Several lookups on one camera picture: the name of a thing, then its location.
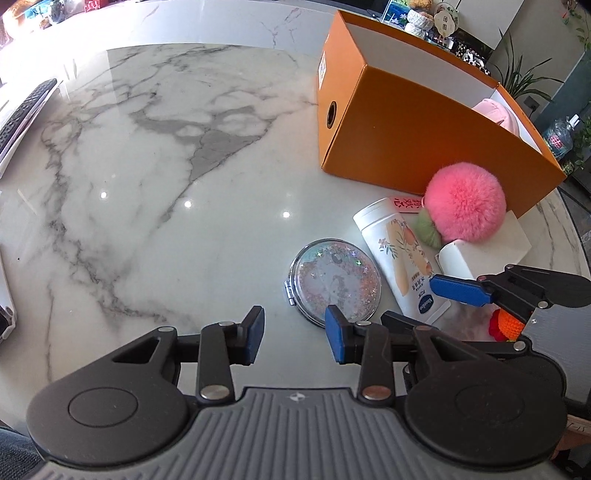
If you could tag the orange crochet toy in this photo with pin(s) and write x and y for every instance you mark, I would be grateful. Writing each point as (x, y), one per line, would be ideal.
(505, 325)

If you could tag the small white box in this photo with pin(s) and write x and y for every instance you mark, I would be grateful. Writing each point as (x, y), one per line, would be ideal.
(480, 261)

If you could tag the round glitter compact mirror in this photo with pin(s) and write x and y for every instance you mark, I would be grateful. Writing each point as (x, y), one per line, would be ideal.
(332, 281)

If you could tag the red gift box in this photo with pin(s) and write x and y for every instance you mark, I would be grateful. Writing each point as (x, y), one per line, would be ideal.
(93, 4)

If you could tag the white ceramic pot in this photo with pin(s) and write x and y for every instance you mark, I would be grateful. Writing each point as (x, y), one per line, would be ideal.
(418, 23)

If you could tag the orange cardboard box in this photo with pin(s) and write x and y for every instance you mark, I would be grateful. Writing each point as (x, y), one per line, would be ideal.
(415, 129)

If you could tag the pink plush toy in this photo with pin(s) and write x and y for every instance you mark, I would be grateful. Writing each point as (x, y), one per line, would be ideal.
(496, 113)

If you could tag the round plate ornament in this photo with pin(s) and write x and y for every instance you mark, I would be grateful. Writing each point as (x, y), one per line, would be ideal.
(445, 18)

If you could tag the clear water bottle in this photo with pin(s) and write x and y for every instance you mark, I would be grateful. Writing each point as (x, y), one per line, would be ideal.
(561, 138)

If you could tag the black keyboard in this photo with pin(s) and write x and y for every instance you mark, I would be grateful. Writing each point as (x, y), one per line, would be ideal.
(25, 110)

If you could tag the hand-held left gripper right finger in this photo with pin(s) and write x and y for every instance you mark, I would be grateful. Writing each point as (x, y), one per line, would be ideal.
(333, 334)

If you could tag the blue picture card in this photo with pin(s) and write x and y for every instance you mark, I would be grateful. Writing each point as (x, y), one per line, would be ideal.
(396, 10)

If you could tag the pink and green pompom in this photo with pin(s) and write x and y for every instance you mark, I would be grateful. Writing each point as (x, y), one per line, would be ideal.
(466, 201)

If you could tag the leafy green plant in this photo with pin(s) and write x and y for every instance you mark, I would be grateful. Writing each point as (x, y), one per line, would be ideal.
(579, 23)

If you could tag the white lotion tube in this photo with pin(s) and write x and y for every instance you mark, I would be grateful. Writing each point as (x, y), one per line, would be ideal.
(392, 249)

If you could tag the pink printed tag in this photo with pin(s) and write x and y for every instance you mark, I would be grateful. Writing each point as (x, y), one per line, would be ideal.
(405, 205)

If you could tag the black and white patterned ornament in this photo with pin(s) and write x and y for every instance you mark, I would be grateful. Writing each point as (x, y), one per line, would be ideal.
(473, 57)

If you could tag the potted plant with long leaves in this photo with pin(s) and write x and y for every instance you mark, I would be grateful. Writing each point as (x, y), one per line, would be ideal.
(519, 69)

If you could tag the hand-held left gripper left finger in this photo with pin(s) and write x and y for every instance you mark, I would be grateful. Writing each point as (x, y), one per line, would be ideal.
(255, 337)

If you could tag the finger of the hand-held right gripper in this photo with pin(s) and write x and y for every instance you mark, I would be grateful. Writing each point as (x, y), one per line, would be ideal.
(457, 290)
(399, 319)

